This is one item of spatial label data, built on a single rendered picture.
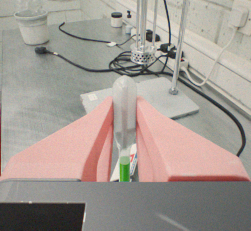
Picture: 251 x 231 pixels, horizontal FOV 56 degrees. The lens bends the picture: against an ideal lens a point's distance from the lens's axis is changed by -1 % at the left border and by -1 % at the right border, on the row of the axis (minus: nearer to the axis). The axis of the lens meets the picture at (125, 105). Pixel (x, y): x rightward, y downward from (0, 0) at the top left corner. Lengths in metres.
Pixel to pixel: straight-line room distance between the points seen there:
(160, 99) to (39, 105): 0.35
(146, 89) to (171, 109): 0.12
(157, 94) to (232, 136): 0.24
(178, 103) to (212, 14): 0.32
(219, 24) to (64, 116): 0.55
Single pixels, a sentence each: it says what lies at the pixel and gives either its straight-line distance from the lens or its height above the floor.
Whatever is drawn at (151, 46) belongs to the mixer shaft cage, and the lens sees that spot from 0.60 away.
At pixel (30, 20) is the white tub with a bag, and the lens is 1.11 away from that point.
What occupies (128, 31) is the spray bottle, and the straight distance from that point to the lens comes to 1.22.
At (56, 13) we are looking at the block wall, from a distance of 2.62.
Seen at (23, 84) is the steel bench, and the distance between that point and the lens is 0.85.
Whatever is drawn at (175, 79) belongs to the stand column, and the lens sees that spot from 0.71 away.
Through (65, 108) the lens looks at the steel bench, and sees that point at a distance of 0.69.
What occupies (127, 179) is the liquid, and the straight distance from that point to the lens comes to 0.16.
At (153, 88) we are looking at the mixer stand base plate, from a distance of 0.75.
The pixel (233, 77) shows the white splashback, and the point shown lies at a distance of 0.75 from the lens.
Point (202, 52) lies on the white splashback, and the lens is 0.83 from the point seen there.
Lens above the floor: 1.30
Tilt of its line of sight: 36 degrees down
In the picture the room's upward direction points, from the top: straight up
